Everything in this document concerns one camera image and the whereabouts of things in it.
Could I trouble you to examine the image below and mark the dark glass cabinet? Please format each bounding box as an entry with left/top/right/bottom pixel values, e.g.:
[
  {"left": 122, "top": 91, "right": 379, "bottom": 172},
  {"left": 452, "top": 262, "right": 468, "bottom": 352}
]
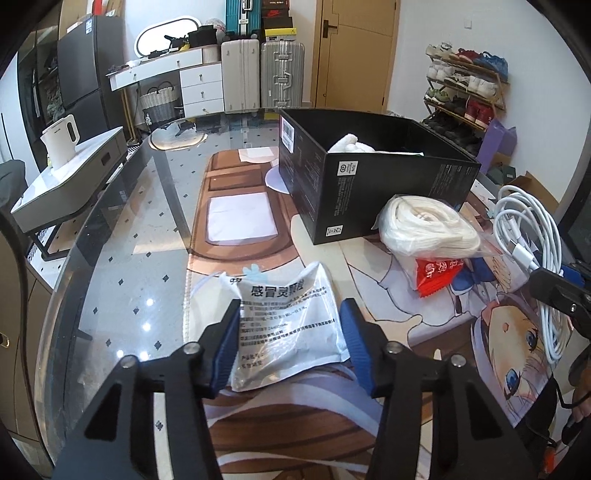
[{"left": 16, "top": 25, "right": 63, "bottom": 153}]

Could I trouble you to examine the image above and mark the oval mirror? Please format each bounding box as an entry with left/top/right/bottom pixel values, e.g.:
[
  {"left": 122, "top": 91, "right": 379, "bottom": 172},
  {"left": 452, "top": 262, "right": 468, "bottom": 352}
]
[{"left": 135, "top": 16, "right": 201, "bottom": 56}]

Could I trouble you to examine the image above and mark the wooden shoe rack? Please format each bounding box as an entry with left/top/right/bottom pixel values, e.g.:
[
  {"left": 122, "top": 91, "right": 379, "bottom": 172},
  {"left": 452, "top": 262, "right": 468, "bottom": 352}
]
[{"left": 422, "top": 51, "right": 511, "bottom": 158}]

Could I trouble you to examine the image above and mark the white and blue plush toy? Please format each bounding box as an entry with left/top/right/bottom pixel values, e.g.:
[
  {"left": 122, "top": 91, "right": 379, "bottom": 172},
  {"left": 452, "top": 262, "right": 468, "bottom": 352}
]
[{"left": 328, "top": 133, "right": 386, "bottom": 154}]

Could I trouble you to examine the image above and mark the brown cardboard box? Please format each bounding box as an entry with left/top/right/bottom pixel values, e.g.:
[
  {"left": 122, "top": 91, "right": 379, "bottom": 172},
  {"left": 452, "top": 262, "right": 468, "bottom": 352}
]
[{"left": 508, "top": 171, "right": 561, "bottom": 217}]

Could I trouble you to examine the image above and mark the white electric kettle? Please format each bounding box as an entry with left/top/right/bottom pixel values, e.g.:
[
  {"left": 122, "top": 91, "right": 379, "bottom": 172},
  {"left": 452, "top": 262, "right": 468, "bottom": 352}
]
[{"left": 41, "top": 114, "right": 80, "bottom": 169}]

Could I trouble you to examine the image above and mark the woven basket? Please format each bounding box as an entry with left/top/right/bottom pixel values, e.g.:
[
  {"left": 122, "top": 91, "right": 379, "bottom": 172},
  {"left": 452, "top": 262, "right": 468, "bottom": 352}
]
[{"left": 139, "top": 80, "right": 182, "bottom": 123}]

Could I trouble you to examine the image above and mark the silver suitcase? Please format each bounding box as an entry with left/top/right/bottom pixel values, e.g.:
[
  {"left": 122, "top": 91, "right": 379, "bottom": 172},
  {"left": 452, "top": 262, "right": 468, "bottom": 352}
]
[{"left": 260, "top": 41, "right": 306, "bottom": 109}]

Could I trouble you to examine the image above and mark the oval floor rug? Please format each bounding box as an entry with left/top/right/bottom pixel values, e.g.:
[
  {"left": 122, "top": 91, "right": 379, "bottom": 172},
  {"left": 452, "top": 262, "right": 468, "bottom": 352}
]
[{"left": 150, "top": 122, "right": 208, "bottom": 151}]

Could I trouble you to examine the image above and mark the black bag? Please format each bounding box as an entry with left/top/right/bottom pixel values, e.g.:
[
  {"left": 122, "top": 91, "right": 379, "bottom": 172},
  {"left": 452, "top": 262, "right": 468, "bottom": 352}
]
[{"left": 187, "top": 25, "right": 219, "bottom": 49}]

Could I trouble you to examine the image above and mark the black refrigerator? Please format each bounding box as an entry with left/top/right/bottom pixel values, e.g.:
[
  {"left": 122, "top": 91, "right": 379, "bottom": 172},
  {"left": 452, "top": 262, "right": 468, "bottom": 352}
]
[{"left": 56, "top": 14, "right": 126, "bottom": 132}]

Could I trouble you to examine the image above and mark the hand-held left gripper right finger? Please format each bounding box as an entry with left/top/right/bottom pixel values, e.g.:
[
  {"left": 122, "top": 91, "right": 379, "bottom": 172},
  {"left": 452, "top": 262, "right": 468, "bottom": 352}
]
[{"left": 339, "top": 298, "right": 539, "bottom": 480}]

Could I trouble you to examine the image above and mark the printed cartoon desk mat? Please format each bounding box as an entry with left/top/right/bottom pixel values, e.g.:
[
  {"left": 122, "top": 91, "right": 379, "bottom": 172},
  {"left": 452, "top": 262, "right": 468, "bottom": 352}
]
[{"left": 187, "top": 147, "right": 591, "bottom": 480}]

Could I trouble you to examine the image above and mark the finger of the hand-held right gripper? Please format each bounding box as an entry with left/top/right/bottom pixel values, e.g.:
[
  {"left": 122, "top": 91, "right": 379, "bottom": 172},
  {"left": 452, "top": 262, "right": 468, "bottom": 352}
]
[
  {"left": 527, "top": 269, "right": 591, "bottom": 320},
  {"left": 560, "top": 261, "right": 591, "bottom": 294}
]

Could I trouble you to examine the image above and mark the grey beanbag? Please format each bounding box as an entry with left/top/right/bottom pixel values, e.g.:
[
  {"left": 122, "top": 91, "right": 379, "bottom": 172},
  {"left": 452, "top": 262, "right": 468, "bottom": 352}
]
[{"left": 0, "top": 159, "right": 28, "bottom": 208}]

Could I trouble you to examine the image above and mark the white paper sheet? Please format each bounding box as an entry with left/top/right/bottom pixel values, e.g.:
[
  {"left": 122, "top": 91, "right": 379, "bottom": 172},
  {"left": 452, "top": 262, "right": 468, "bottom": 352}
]
[{"left": 238, "top": 147, "right": 280, "bottom": 163}]

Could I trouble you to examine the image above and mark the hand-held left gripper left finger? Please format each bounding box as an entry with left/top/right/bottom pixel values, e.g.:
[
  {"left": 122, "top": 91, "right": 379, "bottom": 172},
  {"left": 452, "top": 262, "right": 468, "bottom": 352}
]
[{"left": 51, "top": 298, "right": 243, "bottom": 480}]

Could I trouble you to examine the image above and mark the white suitcase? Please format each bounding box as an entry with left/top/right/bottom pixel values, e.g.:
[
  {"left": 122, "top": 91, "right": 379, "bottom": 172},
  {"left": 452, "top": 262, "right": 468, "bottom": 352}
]
[{"left": 221, "top": 38, "right": 262, "bottom": 114}]

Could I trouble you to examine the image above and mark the white printed medicine packet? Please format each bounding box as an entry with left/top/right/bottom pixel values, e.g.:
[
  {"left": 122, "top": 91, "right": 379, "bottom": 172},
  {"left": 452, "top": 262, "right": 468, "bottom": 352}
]
[{"left": 191, "top": 261, "right": 352, "bottom": 393}]

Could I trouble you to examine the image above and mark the white charging cable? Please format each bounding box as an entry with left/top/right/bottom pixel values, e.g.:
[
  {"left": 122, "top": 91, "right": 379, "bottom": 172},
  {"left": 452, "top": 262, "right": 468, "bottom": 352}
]
[{"left": 492, "top": 185, "right": 578, "bottom": 365}]

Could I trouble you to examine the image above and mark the shoe rack with shoes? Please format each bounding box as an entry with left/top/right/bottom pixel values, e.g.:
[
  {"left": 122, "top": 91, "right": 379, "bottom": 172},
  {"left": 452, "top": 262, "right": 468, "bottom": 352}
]
[{"left": 422, "top": 41, "right": 511, "bottom": 155}]

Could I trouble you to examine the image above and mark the red snack packet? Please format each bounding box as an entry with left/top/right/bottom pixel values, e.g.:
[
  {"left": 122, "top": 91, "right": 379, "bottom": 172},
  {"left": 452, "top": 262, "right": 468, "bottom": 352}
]
[{"left": 406, "top": 256, "right": 474, "bottom": 296}]

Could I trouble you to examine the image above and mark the grey low table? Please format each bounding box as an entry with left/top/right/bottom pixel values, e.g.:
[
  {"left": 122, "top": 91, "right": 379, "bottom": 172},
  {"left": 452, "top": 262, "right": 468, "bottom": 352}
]
[{"left": 10, "top": 127, "right": 127, "bottom": 259}]

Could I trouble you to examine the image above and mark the purple paper bag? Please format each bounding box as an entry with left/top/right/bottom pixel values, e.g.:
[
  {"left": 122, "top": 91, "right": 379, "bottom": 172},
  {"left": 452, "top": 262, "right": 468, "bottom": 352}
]
[{"left": 478, "top": 120, "right": 517, "bottom": 174}]

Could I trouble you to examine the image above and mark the teal suitcase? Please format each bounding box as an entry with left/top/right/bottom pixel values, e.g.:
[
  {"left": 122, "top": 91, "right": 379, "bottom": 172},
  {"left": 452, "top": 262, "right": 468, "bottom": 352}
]
[{"left": 225, "top": 0, "right": 263, "bottom": 40}]

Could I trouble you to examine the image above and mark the wooden door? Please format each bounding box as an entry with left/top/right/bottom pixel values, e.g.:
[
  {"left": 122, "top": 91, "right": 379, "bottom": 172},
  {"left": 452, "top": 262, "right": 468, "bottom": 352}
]
[{"left": 316, "top": 0, "right": 398, "bottom": 114}]

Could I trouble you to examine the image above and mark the black cardboard box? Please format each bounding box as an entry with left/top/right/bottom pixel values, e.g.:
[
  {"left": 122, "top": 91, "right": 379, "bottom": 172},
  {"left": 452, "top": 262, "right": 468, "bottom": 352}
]
[{"left": 278, "top": 108, "right": 482, "bottom": 245}]

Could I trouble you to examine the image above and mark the white dressing table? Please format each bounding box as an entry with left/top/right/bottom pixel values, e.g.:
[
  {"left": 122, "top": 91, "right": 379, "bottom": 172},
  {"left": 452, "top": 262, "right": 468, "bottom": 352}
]
[{"left": 108, "top": 46, "right": 227, "bottom": 125}]

